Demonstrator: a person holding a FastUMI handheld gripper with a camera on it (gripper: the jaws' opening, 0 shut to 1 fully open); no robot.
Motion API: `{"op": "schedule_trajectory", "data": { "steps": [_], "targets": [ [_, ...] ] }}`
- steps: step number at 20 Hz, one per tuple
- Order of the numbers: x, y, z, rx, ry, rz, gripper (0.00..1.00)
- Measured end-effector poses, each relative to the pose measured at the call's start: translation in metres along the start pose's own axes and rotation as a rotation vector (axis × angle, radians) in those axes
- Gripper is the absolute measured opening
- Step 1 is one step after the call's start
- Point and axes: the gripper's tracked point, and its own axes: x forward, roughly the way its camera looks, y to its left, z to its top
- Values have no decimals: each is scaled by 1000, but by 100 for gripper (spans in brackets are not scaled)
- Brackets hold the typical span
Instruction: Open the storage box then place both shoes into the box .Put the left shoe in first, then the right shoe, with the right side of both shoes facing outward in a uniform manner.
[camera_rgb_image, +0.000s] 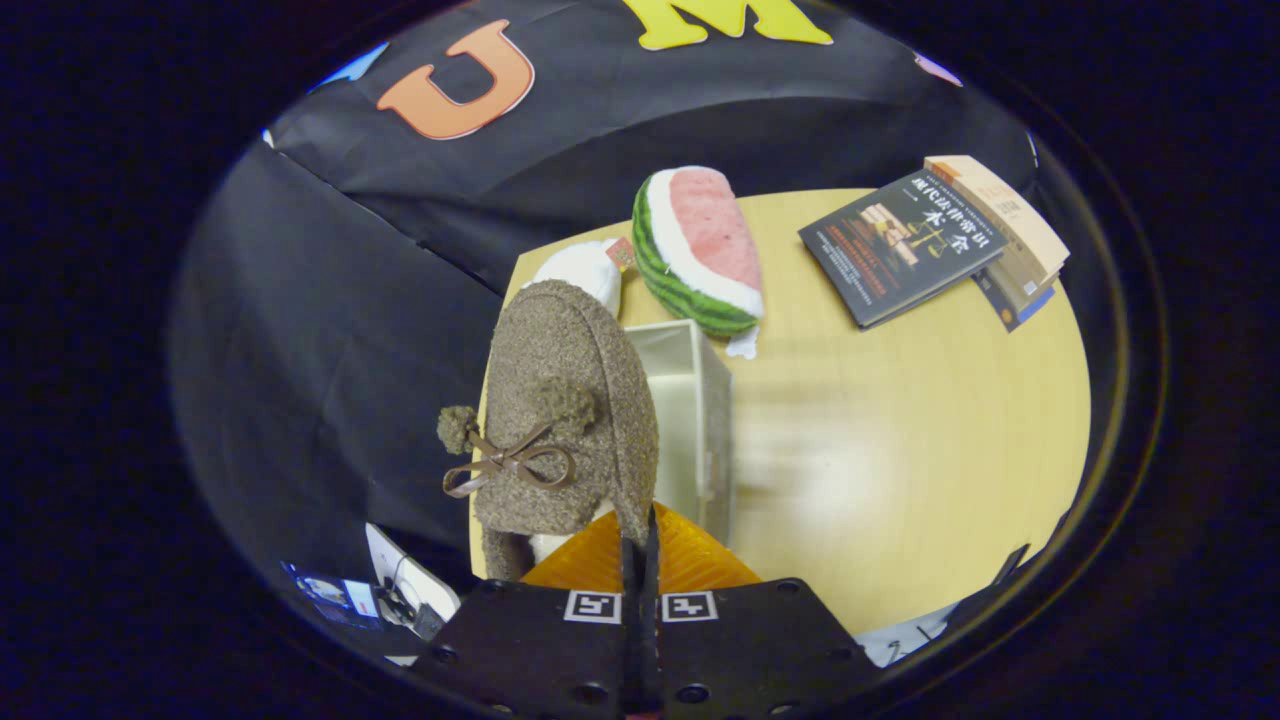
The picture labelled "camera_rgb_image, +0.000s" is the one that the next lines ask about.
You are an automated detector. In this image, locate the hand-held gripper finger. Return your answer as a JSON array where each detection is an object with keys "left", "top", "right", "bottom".
[
  {"left": 410, "top": 512, "right": 641, "bottom": 720},
  {"left": 640, "top": 503, "right": 883, "bottom": 720}
]

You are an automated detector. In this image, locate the cream fabric storage box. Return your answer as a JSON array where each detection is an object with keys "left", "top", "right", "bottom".
[{"left": 622, "top": 318, "right": 738, "bottom": 549}]

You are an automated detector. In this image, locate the brown fuzzy shoe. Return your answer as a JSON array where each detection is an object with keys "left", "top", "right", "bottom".
[{"left": 436, "top": 279, "right": 661, "bottom": 583}]

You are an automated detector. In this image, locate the white flat device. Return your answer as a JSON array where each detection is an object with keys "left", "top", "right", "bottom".
[{"left": 364, "top": 522, "right": 463, "bottom": 641}]

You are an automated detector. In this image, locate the white sheet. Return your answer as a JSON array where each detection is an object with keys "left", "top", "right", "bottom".
[{"left": 860, "top": 600, "right": 966, "bottom": 669}]

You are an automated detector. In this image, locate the lit blue screen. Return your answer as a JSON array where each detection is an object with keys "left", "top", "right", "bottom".
[{"left": 283, "top": 562, "right": 383, "bottom": 629}]

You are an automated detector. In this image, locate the white plush toy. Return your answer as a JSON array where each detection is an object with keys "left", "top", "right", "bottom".
[{"left": 530, "top": 237, "right": 639, "bottom": 316}]

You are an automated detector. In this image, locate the watermelon slice plush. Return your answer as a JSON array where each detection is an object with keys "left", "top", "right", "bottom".
[{"left": 631, "top": 165, "right": 766, "bottom": 361}]

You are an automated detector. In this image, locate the black backdrop cloth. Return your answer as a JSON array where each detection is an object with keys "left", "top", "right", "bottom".
[{"left": 165, "top": 0, "right": 1041, "bottom": 601}]

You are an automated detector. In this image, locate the dark paperback book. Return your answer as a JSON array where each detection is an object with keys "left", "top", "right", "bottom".
[{"left": 797, "top": 170, "right": 1009, "bottom": 331}]

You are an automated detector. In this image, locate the blue-edged book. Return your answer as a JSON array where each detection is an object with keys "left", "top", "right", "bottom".
[{"left": 972, "top": 262, "right": 1059, "bottom": 333}]

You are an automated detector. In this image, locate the beige book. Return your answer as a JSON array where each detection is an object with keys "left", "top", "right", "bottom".
[{"left": 923, "top": 154, "right": 1071, "bottom": 296}]

